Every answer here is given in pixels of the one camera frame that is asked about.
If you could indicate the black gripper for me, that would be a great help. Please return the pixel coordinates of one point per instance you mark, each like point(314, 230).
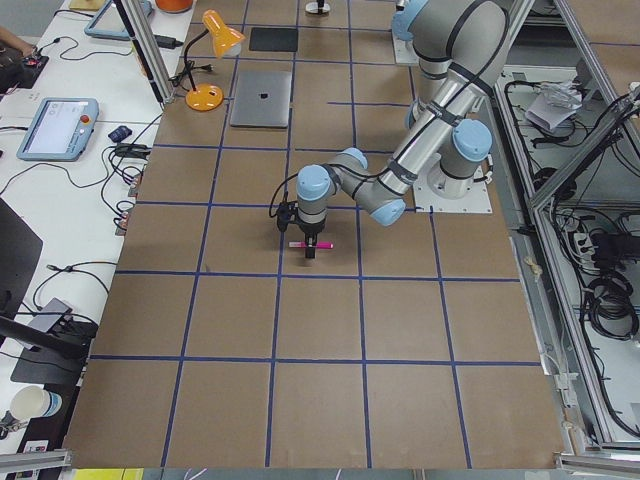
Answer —
point(311, 232)

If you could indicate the pink highlighter pen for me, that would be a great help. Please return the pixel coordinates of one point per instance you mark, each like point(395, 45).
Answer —
point(302, 245)

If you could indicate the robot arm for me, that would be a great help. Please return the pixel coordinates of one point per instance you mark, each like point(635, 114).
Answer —
point(461, 48)

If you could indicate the black mousepad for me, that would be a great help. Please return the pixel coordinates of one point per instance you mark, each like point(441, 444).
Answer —
point(273, 39)

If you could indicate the silver laptop notebook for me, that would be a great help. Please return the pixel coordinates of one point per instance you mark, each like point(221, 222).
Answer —
point(262, 99)

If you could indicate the orange desk lamp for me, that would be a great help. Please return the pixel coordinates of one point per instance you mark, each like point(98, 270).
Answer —
point(226, 42)

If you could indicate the orange round object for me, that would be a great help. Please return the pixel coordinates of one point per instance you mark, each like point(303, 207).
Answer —
point(174, 6)

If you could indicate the black power adapter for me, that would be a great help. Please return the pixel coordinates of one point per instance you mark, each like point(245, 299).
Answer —
point(167, 42)

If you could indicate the teach pendant tablet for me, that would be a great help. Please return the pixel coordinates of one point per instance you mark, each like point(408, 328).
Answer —
point(60, 130)
point(107, 24)

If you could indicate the dark blue pouch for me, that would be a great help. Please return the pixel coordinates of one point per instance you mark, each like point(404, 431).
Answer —
point(119, 134)

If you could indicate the crumpled white paper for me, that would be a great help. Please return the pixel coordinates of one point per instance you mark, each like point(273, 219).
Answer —
point(555, 103)

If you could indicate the grey usb hub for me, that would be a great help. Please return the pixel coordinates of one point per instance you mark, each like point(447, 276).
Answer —
point(54, 311)

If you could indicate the black monitor stand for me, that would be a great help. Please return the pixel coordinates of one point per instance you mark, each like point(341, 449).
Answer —
point(57, 357)

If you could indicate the paper cup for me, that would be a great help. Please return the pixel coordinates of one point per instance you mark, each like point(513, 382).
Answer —
point(35, 402)

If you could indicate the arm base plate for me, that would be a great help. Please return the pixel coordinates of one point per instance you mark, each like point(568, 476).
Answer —
point(404, 52)
point(433, 192)

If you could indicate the aluminium frame post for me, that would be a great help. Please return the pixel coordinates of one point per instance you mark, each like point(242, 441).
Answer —
point(145, 45)

